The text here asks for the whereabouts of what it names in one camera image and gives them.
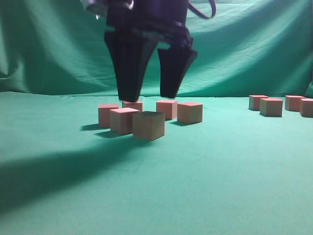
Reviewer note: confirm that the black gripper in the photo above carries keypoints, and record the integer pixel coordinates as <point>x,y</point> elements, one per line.
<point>138,26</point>

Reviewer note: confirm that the pink cube with pen marks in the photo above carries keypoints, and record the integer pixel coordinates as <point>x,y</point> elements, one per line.
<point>138,105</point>

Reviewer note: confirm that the pink cube placed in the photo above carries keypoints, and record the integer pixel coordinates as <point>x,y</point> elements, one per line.
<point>149,125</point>
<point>168,107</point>

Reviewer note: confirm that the pink cube column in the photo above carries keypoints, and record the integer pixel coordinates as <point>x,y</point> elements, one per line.
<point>271,107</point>
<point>104,114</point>
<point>254,102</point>
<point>121,120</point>
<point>306,107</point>
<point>293,102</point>

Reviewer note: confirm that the green cloth backdrop and cover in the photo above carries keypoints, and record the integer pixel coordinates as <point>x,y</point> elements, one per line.
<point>235,173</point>

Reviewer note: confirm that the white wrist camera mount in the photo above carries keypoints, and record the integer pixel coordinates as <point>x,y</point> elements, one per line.
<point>100,7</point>

